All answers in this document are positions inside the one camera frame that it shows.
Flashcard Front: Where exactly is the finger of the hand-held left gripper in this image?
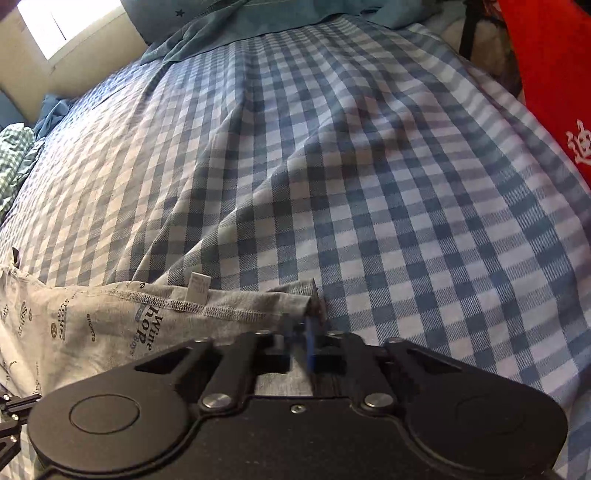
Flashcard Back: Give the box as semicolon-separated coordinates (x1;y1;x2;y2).
0;391;43;420

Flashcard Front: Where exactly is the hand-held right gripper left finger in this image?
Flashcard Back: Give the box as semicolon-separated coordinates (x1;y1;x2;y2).
134;315;304;412

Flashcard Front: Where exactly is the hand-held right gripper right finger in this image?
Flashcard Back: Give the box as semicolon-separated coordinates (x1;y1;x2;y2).
304;315;463;411

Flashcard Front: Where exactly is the grey printed t-shirt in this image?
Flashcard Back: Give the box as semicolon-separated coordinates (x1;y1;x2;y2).
0;269;326;407

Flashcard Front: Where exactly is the blue checked bed sheet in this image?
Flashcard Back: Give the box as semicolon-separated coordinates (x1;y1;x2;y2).
0;21;591;480

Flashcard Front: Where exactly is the green checked pillow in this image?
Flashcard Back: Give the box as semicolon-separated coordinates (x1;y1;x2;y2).
0;124;37;224

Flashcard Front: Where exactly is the blue crumpled cloth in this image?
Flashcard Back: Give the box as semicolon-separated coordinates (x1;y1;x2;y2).
34;95;71;139

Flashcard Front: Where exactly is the teal blanket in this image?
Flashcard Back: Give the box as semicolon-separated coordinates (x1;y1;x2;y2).
139;0;444;65

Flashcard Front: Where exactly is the teal star pillow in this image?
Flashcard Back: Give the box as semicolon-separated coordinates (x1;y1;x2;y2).
121;0;252;44

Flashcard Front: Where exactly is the black pole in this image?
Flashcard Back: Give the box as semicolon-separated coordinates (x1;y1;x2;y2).
459;0;485;61

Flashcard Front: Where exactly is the red box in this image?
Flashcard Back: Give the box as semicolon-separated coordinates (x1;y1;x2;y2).
496;0;591;190

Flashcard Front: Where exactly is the window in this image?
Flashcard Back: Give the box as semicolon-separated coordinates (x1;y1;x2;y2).
16;0;139;61

